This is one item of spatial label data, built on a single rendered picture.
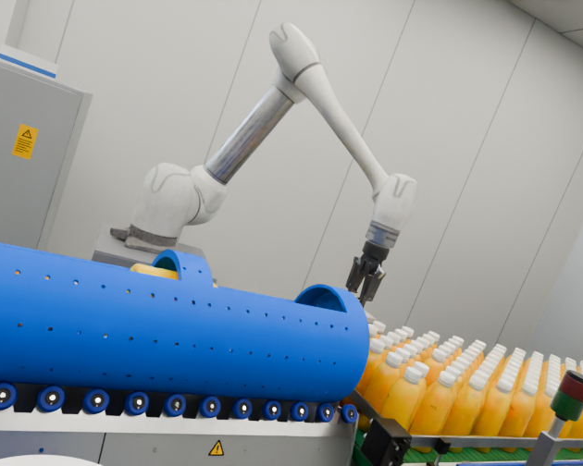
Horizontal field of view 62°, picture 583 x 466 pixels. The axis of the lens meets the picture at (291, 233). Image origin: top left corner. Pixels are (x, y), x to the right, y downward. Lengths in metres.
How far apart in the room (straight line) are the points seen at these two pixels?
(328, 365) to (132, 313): 0.44
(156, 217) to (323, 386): 0.75
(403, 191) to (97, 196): 2.78
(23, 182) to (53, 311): 1.73
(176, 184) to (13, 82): 1.17
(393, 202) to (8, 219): 1.82
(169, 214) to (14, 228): 1.18
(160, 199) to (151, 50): 2.31
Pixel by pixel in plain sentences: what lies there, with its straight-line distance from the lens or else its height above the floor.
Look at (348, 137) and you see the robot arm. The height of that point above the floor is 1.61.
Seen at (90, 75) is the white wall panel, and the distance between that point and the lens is 3.75.
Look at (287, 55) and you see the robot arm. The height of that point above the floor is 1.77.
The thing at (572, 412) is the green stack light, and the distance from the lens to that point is 1.34.
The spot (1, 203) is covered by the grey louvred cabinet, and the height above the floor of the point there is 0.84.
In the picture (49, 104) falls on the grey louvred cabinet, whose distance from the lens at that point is 2.50.
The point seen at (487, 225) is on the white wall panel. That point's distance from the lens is 5.00.
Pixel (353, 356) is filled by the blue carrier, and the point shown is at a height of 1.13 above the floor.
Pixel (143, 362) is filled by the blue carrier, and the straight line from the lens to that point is 0.92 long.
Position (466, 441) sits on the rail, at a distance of 1.45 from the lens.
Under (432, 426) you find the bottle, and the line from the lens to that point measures 1.39.
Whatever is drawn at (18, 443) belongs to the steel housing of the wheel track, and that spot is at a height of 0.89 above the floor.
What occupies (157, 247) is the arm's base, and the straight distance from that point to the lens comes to 1.57.
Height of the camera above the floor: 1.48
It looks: 8 degrees down
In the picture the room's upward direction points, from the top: 21 degrees clockwise
